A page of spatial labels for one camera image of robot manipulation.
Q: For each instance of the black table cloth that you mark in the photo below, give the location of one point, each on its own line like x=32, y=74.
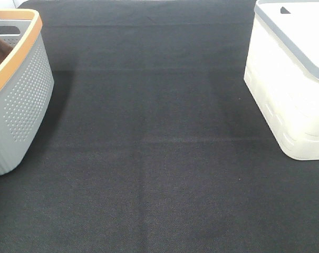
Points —
x=152, y=141

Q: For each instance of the white basket with grey rim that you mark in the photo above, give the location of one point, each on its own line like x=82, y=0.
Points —
x=282, y=73

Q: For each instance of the grey perforated laundry basket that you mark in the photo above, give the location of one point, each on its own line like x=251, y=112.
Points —
x=26, y=85

